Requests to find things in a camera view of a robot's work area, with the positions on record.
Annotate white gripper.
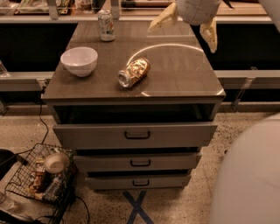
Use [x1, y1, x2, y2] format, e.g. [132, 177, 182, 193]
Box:
[148, 0, 221, 53]

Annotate orange soda can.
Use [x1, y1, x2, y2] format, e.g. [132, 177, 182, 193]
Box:
[118, 58, 151, 88]

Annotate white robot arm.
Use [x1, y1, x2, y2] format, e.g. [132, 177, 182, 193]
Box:
[149, 0, 280, 224]

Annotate white soda can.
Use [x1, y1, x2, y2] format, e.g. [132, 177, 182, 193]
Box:
[98, 10, 115, 41]

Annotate grey drawer cabinet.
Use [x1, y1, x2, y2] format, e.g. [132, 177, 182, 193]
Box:
[43, 21, 225, 178]

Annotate top drawer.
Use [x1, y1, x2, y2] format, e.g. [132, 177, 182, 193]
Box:
[53, 122, 217, 150]

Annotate drawer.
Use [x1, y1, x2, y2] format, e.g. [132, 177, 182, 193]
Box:
[53, 122, 217, 150]
[85, 174, 191, 191]
[73, 152, 202, 172]

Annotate white bowl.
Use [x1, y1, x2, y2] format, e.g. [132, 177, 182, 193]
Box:
[60, 46, 98, 77]

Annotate middle drawer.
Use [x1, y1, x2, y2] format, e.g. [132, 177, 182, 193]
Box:
[73, 152, 202, 172]

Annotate bottom drawer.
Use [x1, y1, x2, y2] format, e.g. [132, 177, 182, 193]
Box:
[85, 174, 191, 191]

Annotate beige cup in basket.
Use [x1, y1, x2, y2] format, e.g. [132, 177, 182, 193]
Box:
[44, 153, 70, 174]

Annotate plastic water bottle in basket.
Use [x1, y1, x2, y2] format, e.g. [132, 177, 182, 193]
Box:
[43, 176, 62, 201]

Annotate snack bag in basket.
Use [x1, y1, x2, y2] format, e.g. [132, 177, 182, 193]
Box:
[27, 157, 46, 200]

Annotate black power cable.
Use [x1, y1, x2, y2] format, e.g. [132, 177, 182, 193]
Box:
[38, 100, 50, 145]

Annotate black wire basket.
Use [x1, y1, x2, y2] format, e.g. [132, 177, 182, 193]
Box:
[4, 143, 76, 224]

